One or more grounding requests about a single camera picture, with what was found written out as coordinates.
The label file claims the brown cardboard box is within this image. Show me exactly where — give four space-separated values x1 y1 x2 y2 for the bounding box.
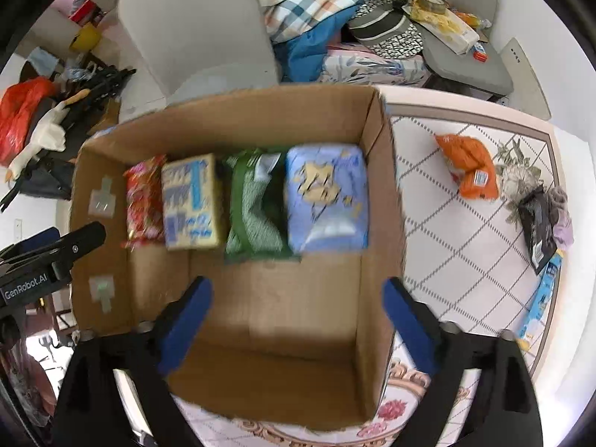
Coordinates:
69 85 407 432

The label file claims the purple snack packet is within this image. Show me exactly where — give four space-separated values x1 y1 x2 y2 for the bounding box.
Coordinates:
546 187 575 249

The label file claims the light blue snack bag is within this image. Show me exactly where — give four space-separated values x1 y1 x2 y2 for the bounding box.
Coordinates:
283 143 371 255

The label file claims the striped sun hat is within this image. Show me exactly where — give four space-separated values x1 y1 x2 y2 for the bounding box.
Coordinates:
346 0 425 60

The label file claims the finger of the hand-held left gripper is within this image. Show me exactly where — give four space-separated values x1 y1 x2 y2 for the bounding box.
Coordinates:
0 227 62 262
48 222 107 267

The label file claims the black tripod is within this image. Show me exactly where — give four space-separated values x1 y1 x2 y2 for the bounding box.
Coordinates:
60 67 137 127

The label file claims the tape roll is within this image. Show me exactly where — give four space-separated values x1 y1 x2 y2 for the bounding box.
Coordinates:
413 0 448 16

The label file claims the floral bed sheet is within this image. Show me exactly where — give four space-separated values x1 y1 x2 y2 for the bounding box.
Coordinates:
323 45 427 88

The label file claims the red box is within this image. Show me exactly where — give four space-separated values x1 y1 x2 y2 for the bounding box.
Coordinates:
69 0 97 22

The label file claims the yellow and blue snack box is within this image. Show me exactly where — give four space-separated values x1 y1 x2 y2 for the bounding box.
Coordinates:
161 153 225 251

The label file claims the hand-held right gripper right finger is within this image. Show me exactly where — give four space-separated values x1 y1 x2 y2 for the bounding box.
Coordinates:
382 277 545 447

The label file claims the black bag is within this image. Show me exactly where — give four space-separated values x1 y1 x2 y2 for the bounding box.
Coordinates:
18 157 76 202

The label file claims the green patterned packet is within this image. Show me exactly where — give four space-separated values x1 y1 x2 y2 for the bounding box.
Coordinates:
223 148 295 262

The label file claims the black packet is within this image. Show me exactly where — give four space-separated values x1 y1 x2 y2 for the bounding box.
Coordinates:
517 186 560 276

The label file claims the red plastic bag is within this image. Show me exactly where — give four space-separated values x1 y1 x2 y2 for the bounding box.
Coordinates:
0 76 57 167

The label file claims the orange snack packet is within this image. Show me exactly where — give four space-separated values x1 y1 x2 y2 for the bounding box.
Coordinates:
434 133 500 200

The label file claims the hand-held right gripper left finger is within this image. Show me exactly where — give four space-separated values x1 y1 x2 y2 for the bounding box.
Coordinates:
53 276 215 447

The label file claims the blue blanket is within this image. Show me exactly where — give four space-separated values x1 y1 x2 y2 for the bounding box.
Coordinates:
274 18 355 85

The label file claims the red snack packet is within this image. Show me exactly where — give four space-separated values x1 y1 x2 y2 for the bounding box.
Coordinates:
121 154 168 249

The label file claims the yellow and white packet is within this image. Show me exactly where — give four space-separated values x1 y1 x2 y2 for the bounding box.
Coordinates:
404 4 481 55

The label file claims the white plastic chair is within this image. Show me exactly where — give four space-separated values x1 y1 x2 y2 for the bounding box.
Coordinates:
116 0 283 105

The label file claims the blue and yellow packet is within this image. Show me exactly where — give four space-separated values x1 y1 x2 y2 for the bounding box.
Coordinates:
516 250 565 351

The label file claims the white goose plush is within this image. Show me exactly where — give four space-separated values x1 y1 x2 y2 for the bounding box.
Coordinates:
6 90 90 183

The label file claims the grey chair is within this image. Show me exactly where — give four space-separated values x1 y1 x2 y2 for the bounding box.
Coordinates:
413 0 516 102

